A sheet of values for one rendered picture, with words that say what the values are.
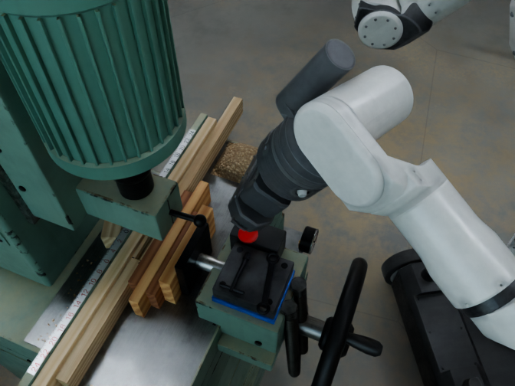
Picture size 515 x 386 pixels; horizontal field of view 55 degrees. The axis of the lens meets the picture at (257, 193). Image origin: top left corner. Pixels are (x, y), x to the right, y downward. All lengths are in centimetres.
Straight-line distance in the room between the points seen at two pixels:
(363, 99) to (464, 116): 209
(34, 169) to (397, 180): 47
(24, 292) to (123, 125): 56
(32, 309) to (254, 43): 207
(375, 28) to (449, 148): 149
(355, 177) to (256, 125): 188
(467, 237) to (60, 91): 40
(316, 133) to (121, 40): 20
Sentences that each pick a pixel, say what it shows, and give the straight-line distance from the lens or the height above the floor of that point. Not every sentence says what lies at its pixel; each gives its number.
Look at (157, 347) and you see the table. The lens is 81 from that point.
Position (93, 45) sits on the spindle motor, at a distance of 48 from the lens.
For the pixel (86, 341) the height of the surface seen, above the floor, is 94.
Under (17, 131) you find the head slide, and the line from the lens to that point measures 66.
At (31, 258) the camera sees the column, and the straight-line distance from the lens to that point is 93.
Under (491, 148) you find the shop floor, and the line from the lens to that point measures 245.
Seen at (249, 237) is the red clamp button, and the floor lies 102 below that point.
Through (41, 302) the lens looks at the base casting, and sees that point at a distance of 102.
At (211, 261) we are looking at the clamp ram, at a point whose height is 96.
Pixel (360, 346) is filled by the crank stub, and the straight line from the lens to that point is 78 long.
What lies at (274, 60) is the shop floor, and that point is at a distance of 266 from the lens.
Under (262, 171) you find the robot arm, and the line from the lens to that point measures 55.
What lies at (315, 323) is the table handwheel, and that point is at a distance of 89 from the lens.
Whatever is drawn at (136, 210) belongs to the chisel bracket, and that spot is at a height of 107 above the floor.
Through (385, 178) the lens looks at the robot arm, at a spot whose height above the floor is 132.
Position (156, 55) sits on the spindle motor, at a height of 134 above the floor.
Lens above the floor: 165
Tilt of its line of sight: 53 degrees down
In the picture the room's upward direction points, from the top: straight up
